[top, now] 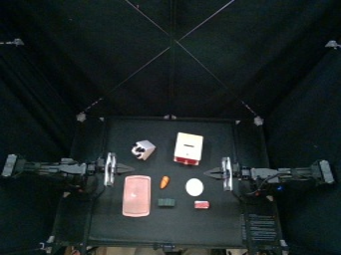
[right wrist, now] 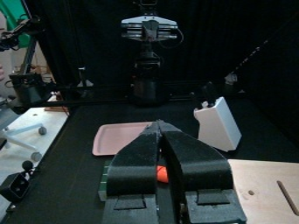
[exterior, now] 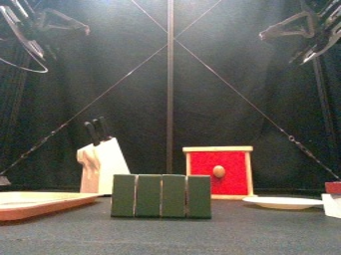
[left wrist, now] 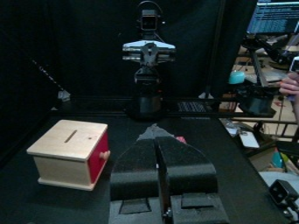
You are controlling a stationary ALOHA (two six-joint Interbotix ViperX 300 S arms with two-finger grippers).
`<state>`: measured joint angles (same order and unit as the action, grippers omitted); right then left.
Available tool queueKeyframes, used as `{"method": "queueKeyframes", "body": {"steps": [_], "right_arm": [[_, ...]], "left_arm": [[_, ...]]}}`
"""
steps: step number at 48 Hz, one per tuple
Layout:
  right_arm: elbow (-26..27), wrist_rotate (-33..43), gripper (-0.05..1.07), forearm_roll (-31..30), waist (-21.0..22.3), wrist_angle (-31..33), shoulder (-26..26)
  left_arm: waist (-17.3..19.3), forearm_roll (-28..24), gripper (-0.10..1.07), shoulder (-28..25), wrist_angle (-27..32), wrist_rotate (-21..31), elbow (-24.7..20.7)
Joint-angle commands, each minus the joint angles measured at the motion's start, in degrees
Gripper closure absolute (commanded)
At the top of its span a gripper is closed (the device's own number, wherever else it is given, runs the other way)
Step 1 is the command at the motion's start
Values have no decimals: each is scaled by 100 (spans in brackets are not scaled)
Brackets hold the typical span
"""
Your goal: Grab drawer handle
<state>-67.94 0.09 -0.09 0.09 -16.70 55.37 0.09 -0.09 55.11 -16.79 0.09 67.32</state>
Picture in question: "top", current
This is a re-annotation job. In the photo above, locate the thin white cord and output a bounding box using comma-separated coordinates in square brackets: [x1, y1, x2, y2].
[81, 0, 236, 115]
[123, 0, 259, 118]

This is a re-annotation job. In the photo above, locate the dark green block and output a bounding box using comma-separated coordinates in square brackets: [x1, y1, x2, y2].
[158, 197, 176, 208]

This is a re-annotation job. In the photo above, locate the pink rectangular tray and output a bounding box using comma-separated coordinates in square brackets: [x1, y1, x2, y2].
[121, 174, 154, 218]

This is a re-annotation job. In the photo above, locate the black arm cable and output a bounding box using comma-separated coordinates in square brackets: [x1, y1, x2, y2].
[246, 172, 282, 197]

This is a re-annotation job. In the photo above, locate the small red box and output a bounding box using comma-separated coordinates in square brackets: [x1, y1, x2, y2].
[192, 199, 210, 210]

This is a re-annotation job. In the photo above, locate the white round plate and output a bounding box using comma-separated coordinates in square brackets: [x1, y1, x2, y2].
[183, 177, 204, 197]

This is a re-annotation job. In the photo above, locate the orange toy carrot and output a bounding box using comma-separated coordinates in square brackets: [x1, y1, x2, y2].
[159, 175, 171, 190]

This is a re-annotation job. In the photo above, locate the white cube box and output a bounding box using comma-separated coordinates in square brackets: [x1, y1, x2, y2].
[131, 139, 158, 161]

